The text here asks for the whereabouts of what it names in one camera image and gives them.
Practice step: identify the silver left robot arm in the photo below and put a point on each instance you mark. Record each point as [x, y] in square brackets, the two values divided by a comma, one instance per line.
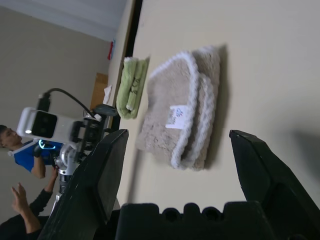
[65, 162]

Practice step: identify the person in blue shirt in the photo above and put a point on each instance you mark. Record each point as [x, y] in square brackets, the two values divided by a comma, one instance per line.
[25, 160]

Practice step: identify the beige towel with white trim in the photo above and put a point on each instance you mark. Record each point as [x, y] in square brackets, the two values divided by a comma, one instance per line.
[170, 100]

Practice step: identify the white crumpled paper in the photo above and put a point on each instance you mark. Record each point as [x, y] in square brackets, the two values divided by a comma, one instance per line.
[108, 93]

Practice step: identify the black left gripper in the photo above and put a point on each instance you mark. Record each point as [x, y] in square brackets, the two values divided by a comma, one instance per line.
[90, 135]

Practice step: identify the red and blue wall object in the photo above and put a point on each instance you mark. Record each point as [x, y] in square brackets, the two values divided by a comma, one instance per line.
[111, 50]

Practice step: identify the bare person hand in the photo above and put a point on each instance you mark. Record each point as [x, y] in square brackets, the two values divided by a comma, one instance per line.
[21, 202]
[53, 178]

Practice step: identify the brown wooden door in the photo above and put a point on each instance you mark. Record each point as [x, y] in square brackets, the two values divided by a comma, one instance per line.
[97, 87]

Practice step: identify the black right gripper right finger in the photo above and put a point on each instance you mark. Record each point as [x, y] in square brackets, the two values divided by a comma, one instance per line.
[265, 175]

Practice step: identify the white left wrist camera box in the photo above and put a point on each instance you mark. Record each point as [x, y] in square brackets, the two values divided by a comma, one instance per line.
[27, 120]

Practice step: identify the folded light green towel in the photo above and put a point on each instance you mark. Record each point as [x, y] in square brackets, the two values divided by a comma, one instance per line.
[130, 90]

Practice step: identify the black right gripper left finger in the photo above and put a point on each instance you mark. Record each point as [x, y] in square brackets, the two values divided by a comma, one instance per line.
[95, 180]

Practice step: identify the person in black clothes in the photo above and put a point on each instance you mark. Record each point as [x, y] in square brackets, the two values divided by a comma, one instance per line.
[15, 230]

